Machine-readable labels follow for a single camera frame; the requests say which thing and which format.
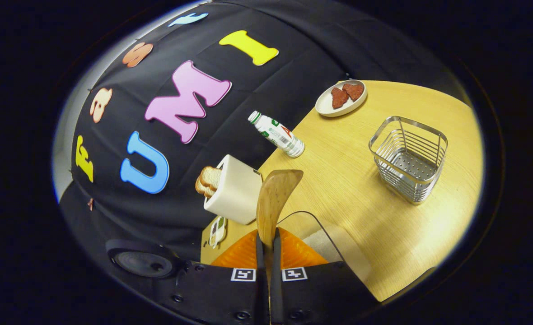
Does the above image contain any white plate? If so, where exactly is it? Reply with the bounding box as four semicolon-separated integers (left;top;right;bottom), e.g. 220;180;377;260
315;79;368;118

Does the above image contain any dark rice cooker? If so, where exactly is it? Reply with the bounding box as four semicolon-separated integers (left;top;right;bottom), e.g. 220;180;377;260
105;239;184;280

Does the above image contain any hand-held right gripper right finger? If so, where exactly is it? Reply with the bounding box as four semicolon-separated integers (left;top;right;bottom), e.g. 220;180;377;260
270;227;381;325

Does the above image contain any wooden spoon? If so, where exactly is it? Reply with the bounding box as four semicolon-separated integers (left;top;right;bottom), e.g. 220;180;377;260
256;169;304;289

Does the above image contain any white drink bottle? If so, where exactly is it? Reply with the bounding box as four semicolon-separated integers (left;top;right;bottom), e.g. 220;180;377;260
248;111;306;159

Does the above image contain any clear box of rice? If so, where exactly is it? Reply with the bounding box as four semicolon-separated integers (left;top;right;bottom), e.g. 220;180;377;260
276;210;374;283

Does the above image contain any black backdrop cloth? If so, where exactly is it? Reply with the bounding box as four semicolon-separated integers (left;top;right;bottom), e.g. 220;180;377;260
59;0;468;271

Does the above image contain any metal wire chopstick holder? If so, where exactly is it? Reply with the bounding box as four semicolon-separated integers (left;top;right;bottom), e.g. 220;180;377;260
369;116;449;205

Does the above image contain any divided condiment tray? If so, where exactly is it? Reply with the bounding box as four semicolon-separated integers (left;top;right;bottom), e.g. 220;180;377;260
208;216;228;249

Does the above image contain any white toaster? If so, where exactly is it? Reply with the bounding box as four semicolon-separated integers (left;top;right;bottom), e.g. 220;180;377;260
203;154;264;226

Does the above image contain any red meat slice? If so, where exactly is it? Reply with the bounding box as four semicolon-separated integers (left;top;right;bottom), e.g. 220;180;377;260
331;87;349;110
342;83;365;102

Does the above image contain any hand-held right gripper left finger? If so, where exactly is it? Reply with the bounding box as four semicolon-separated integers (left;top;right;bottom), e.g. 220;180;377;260
172;229;270;325

